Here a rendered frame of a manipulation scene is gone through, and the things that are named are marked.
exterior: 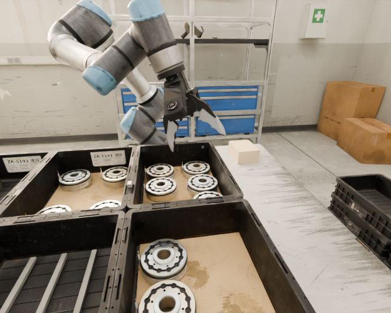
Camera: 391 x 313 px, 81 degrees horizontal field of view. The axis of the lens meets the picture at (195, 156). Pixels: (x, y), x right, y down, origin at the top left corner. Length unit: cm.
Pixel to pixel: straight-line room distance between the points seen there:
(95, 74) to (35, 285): 48
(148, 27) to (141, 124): 60
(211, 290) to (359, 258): 52
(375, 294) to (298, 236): 23
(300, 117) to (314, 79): 61
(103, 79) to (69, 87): 305
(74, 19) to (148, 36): 47
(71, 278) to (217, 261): 32
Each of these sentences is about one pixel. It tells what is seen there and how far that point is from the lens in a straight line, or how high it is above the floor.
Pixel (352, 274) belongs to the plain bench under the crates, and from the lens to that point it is 85.
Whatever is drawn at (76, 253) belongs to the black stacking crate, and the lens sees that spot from 67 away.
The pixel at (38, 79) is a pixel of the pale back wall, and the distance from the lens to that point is 380.
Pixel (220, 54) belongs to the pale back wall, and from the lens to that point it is 351.
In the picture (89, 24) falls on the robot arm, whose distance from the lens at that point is 99.
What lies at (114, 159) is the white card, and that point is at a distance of 95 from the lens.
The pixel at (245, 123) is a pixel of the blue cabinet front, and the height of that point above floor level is 44.
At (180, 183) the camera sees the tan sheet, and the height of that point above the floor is 83.
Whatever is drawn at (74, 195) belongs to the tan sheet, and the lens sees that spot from 88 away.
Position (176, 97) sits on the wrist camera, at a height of 118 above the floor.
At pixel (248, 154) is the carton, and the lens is 127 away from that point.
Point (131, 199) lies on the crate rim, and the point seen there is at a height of 93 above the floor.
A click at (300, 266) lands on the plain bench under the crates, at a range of 81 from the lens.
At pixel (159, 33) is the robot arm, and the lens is 57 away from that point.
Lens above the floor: 128
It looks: 26 degrees down
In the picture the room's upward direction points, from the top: straight up
